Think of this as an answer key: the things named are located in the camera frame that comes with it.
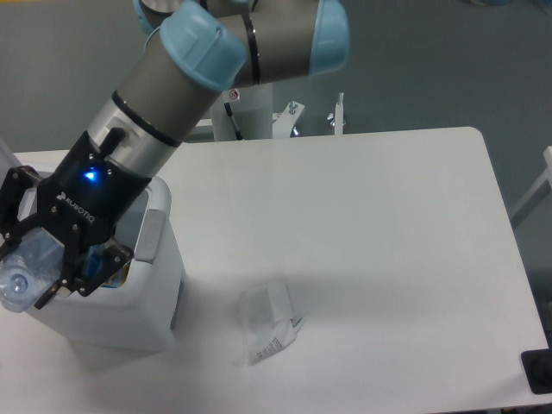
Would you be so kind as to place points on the white plastic trash can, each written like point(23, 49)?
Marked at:
point(136, 307)

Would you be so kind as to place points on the clear plastic water bottle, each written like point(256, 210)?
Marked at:
point(30, 270)

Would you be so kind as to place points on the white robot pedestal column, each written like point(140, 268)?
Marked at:
point(248, 109)

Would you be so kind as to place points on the white metal base frame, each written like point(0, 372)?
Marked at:
point(285, 125)

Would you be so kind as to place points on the crumpled white plastic wrapper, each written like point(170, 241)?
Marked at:
point(269, 321)

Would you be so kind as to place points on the black object at table edge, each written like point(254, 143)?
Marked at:
point(537, 367)

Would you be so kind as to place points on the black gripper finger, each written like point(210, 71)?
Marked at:
point(86, 267)
point(18, 180)

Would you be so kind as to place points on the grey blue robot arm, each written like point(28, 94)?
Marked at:
point(196, 50)

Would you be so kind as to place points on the white frame at right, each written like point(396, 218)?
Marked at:
point(536, 193)

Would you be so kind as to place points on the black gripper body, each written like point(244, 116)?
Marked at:
point(89, 191)

